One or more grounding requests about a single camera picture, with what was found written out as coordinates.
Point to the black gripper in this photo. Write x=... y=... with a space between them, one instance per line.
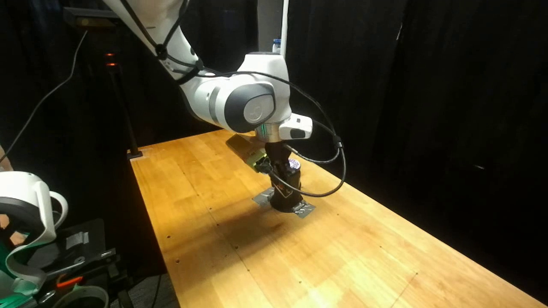
x=279 y=153

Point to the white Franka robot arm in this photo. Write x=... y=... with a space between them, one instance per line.
x=228 y=86

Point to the brown upside-down cup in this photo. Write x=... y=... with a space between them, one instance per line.
x=284 y=201

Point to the grey tape piece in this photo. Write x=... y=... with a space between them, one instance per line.
x=262 y=197

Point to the small grey square plate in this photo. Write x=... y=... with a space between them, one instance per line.
x=303 y=209

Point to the white vertical pole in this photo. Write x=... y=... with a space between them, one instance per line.
x=284 y=23

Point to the black equipment case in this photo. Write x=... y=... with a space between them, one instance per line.
x=85 y=267

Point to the white rounded device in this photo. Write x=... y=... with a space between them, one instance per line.
x=26 y=194

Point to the black camera tripod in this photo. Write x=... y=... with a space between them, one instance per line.
x=121 y=103

